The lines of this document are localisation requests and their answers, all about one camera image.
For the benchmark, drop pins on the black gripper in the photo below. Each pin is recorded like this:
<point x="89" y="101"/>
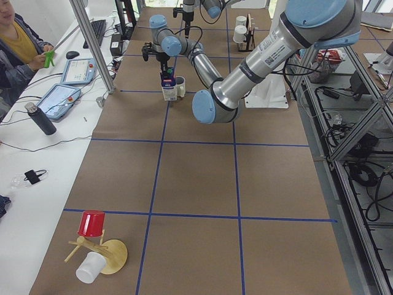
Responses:
<point x="161" y="57"/>

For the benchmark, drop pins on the milk carton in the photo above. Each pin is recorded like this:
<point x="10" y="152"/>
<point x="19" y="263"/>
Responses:
<point x="168" y="84"/>

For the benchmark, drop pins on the white HOME mug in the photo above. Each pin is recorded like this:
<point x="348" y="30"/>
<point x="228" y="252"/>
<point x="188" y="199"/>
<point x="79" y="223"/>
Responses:
<point x="180" y="86"/>

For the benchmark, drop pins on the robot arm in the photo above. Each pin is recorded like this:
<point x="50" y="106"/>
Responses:
<point x="301" y="25"/>
<point x="213" y="8"/>

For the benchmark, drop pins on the red cup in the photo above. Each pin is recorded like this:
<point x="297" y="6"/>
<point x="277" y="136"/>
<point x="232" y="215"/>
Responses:
<point x="91" y="224"/>

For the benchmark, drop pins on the wooden cup tree stand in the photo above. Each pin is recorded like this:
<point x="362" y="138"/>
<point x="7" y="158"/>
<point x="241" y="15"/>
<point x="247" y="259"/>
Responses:
<point x="114" y="251"/>

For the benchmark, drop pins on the white plastic cup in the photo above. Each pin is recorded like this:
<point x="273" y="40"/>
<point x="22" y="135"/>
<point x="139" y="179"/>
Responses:
<point x="91" y="267"/>

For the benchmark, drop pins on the black power brick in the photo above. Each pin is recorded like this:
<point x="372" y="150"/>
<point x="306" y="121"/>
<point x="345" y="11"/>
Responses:
<point x="116" y="45"/>

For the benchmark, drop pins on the black keyboard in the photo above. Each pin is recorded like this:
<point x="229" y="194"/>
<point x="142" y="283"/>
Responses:
<point x="99" y="28"/>

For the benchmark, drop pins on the small metal cylinder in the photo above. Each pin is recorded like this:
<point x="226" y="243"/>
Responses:
<point x="100" y="101"/>

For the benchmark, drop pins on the white mug on rack right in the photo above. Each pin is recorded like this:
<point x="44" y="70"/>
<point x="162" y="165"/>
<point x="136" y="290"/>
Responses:
<point x="239" y="35"/>

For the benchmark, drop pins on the white mug on rack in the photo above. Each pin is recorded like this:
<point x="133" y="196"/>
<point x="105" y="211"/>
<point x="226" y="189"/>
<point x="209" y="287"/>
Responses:
<point x="239" y="35"/>
<point x="241" y="20"/>

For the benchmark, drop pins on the blue teach pendant far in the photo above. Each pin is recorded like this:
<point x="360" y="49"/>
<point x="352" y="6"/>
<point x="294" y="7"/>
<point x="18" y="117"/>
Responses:
<point x="79" y="71"/>

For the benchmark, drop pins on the blue teach pendant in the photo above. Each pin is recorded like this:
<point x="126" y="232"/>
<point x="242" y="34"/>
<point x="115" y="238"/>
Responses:
<point x="58" y="101"/>
<point x="79" y="71"/>

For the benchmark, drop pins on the white mug on rack left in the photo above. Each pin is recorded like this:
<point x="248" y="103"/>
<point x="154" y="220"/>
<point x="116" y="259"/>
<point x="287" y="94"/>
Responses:
<point x="241" y="20"/>

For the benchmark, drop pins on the black computer mouse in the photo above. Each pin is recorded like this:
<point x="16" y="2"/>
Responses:
<point x="72" y="54"/>

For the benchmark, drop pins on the blue teach pendant near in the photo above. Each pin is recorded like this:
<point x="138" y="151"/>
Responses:
<point x="58" y="101"/>

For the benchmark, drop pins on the green clamp tool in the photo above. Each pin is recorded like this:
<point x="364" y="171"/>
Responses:
<point x="49" y="56"/>

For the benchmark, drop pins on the black water bottle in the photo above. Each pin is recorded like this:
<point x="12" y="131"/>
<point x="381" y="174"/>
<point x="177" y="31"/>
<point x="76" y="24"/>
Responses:
<point x="41" y="120"/>

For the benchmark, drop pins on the person in grey jacket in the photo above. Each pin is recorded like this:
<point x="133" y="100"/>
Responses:
<point x="22" y="54"/>

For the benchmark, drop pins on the small black adapter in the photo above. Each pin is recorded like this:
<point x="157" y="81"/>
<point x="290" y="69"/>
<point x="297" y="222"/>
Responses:
<point x="32" y="177"/>

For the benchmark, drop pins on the black wire mug rack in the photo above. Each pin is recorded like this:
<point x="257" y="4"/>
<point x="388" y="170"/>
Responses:
<point x="249" y="44"/>

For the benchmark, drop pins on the aluminium frame post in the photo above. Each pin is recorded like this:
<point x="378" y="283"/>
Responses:
<point x="87" y="31"/>

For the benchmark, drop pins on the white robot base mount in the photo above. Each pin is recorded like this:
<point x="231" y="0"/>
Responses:
<point x="270" y="93"/>

